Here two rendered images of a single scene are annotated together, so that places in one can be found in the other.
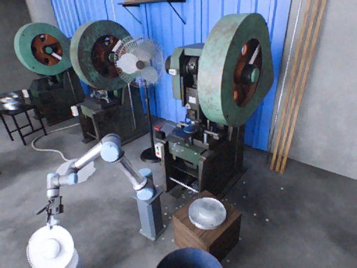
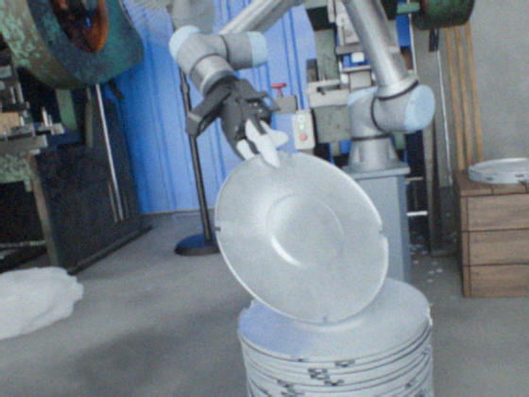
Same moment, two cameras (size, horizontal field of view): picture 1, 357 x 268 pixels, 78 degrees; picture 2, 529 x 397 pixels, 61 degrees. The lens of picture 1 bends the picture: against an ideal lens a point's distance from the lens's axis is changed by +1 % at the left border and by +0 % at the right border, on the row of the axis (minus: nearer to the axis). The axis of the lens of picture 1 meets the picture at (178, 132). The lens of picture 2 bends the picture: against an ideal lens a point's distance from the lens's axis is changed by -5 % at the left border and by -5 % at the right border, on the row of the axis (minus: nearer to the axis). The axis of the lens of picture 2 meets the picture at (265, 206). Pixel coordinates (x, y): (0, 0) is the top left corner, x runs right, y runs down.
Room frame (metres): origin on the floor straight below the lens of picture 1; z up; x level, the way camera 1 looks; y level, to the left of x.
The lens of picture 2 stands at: (0.34, 1.24, 0.65)
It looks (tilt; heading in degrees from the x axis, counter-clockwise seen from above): 11 degrees down; 332
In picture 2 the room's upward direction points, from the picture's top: 8 degrees counter-clockwise
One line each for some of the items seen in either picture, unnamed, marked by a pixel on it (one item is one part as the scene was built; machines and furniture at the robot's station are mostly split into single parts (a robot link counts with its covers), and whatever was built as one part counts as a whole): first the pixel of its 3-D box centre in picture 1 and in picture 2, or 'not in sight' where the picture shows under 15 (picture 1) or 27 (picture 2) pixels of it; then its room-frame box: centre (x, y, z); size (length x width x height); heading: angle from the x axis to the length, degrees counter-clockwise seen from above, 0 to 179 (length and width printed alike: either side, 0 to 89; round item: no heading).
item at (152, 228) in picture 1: (150, 212); (380, 238); (1.41, 0.28, 0.23); 0.19 x 0.19 x 0.45; 54
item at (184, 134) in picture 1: (187, 137); (361, 83); (1.84, -0.08, 0.72); 0.25 x 0.14 x 0.14; 139
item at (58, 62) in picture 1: (61, 71); not in sight; (4.50, 2.23, 0.87); 1.53 x 0.99 x 1.74; 142
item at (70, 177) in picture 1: (69, 178); (234, 52); (1.24, 0.78, 0.78); 0.11 x 0.11 x 0.08; 6
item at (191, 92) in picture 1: (195, 101); (352, 10); (1.94, -0.17, 1.04); 0.17 x 0.15 x 0.30; 139
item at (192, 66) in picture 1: (197, 75); not in sight; (1.97, -0.20, 1.27); 0.21 x 0.12 x 0.34; 139
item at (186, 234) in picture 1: (206, 229); (515, 225); (1.24, -0.19, 0.18); 0.40 x 0.38 x 0.35; 132
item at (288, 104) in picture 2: (160, 139); (287, 117); (2.01, 0.19, 0.62); 0.10 x 0.06 x 0.20; 49
